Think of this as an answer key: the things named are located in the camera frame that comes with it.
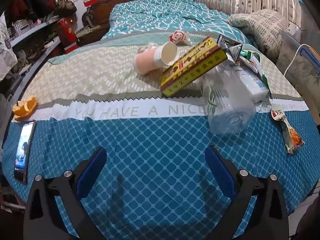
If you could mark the orange peel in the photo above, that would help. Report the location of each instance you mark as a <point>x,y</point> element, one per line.
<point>25,107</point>

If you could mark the pink paper cup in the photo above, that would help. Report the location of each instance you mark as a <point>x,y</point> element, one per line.
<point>147,61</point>

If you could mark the clear plastic bottle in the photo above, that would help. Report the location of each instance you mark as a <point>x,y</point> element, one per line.
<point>230,105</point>

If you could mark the brown handbag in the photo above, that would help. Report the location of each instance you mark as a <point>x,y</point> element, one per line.
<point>65,5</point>

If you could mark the red gift bag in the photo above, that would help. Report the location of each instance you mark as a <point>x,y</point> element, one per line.
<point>67,35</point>

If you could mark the teal patterned quilt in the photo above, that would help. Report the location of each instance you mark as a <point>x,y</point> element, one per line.
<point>162,15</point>

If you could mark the white tissue pack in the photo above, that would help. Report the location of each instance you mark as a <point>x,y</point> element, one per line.
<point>252,82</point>

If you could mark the patterned pillow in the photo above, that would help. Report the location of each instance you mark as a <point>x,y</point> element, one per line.
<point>262,27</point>

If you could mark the metal shelf rack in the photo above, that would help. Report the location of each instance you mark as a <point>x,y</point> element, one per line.
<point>30,30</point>

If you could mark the orange and white snack wrapper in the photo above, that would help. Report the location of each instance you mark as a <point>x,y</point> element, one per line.
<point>290,135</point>

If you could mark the red and white candy wrapper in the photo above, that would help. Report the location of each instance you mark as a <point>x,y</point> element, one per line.
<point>178,37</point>

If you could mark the green and white wrapper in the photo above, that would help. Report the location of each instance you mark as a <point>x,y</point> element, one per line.
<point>250,56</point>

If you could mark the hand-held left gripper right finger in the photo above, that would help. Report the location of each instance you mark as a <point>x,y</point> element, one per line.
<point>220,170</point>

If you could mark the printed blue and beige bedsheet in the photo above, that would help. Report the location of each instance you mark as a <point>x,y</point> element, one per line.
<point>150,135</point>

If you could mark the dark blue milk carton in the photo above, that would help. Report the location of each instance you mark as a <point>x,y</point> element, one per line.
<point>228,48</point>

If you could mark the yellow cardboard box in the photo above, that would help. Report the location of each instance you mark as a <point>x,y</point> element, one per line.
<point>190,72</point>

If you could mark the clear plastic storage bin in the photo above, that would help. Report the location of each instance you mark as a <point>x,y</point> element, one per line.
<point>295,75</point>

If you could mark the black smartphone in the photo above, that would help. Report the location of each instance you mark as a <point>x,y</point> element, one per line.
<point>23,150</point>

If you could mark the carved wooden headboard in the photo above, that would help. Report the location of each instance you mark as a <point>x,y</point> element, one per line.
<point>100,12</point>

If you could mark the hanging clothes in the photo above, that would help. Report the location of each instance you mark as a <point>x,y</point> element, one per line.
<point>25,0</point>

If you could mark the stack of papers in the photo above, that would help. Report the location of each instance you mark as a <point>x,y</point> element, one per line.
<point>85,32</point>

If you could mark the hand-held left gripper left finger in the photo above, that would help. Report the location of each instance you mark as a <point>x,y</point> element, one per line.
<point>91,172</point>

